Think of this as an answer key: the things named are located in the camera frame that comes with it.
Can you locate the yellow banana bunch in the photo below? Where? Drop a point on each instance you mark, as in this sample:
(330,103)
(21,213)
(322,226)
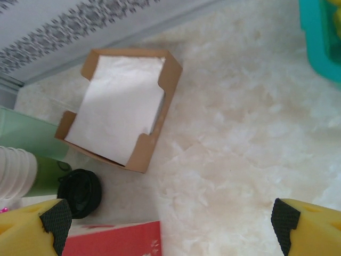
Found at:
(336,24)

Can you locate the teal plastic basket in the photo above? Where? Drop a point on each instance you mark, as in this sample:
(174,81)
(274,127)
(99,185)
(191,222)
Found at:
(317,40)

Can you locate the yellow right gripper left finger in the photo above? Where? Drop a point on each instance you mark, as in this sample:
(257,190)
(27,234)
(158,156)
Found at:
(24,232)

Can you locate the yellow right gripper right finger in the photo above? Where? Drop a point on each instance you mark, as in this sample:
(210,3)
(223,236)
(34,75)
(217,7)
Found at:
(314,232)

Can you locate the pale green straw holder cup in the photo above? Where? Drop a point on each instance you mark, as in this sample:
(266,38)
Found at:
(29,133)

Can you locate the white paper napkin stack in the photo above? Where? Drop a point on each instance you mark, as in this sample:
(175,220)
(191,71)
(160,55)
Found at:
(120,106)

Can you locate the stack of green paper cups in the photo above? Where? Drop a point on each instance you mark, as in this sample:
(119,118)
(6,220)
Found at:
(18,173)

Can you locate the brown cardboard napkin box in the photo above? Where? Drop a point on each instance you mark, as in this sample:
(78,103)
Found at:
(167,101)

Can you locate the black plastic cup lid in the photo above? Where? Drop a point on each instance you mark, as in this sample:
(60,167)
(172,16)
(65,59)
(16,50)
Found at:
(82,192)

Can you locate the white red paper gift bag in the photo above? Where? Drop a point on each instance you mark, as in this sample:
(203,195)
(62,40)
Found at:
(120,240)

